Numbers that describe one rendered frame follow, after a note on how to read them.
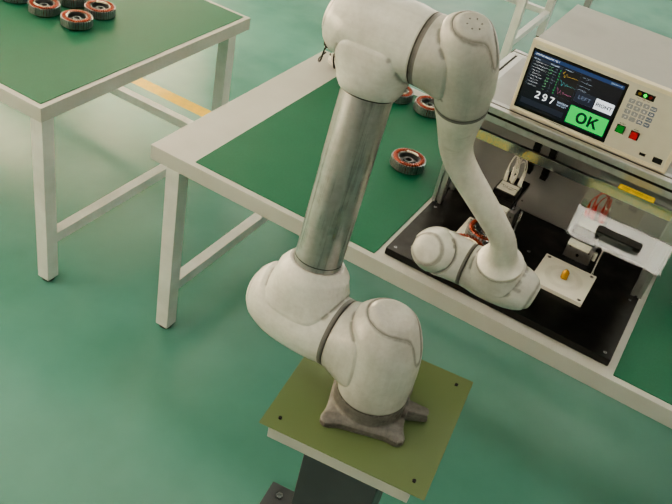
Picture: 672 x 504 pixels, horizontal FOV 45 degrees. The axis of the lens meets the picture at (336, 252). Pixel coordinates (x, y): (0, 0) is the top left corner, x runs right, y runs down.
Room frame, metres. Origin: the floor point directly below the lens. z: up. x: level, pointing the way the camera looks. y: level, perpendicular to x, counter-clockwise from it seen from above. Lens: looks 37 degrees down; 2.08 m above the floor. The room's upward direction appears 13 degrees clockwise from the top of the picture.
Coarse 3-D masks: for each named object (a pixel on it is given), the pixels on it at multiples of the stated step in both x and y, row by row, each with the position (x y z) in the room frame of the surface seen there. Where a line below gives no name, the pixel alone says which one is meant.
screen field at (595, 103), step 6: (576, 96) 2.00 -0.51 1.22; (582, 96) 2.00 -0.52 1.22; (588, 96) 1.99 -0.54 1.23; (582, 102) 2.00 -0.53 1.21; (588, 102) 1.99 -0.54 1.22; (594, 102) 1.98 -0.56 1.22; (600, 102) 1.98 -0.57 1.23; (606, 102) 1.97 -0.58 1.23; (594, 108) 1.98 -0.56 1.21; (600, 108) 1.98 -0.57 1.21; (606, 108) 1.97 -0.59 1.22; (612, 108) 1.97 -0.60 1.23
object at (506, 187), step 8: (504, 184) 2.00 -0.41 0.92; (512, 184) 2.01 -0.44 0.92; (528, 184) 2.07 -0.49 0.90; (496, 192) 1.96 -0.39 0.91; (504, 192) 1.95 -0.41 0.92; (512, 192) 1.96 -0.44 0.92; (520, 192) 1.99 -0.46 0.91; (504, 200) 1.95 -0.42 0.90; (512, 200) 1.94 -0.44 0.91; (504, 208) 1.94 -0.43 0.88; (512, 208) 2.03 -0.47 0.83
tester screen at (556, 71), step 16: (544, 64) 2.04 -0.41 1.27; (560, 64) 2.03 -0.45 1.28; (528, 80) 2.05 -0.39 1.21; (544, 80) 2.04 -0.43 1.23; (560, 80) 2.02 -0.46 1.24; (576, 80) 2.01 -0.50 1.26; (592, 80) 1.99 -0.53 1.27; (608, 80) 1.98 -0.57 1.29; (528, 96) 2.05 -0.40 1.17; (560, 96) 2.02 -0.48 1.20; (608, 96) 1.98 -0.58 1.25; (544, 112) 2.03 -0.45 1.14; (592, 112) 1.98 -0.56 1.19
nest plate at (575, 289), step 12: (540, 264) 1.86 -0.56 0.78; (552, 264) 1.87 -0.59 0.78; (564, 264) 1.88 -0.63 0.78; (540, 276) 1.80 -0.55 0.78; (552, 276) 1.81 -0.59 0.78; (576, 276) 1.84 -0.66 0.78; (588, 276) 1.85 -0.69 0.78; (552, 288) 1.76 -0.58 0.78; (564, 288) 1.77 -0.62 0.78; (576, 288) 1.78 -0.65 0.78; (588, 288) 1.80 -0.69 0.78; (576, 300) 1.73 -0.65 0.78
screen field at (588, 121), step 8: (568, 112) 2.00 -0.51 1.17; (576, 112) 2.00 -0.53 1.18; (584, 112) 1.99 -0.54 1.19; (568, 120) 2.00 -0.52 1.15; (576, 120) 1.99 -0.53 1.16; (584, 120) 1.99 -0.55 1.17; (592, 120) 1.98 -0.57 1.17; (600, 120) 1.97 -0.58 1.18; (608, 120) 1.97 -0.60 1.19; (584, 128) 1.98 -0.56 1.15; (592, 128) 1.98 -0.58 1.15; (600, 128) 1.97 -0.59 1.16
